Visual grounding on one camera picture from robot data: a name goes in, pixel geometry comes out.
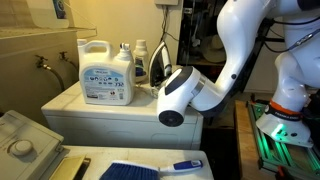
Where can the small white detergent bottle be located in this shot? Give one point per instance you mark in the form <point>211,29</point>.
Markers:
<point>141,55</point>

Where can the white front-load washing machine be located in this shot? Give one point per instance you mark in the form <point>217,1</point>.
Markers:
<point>116,123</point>

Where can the black and silver clothes iron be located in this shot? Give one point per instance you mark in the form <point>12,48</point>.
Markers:
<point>160,65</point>

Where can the white top-load washing machine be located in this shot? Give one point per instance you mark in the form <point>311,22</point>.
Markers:
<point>33,156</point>

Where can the white container with blue label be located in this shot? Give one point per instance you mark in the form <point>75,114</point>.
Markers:
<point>43,13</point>

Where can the wooden table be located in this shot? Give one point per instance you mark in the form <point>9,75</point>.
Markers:
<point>243,140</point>

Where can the wall outlet box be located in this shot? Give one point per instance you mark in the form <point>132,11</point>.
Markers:
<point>166,1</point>

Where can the blue and white brush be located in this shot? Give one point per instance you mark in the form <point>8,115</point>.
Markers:
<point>133,171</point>

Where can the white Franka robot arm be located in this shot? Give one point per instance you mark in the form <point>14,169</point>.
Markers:
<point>240,33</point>

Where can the large white detergent jug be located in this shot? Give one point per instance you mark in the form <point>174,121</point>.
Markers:
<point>106,76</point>

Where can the green-lit aluminium frame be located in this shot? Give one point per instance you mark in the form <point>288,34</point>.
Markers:
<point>283,156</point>

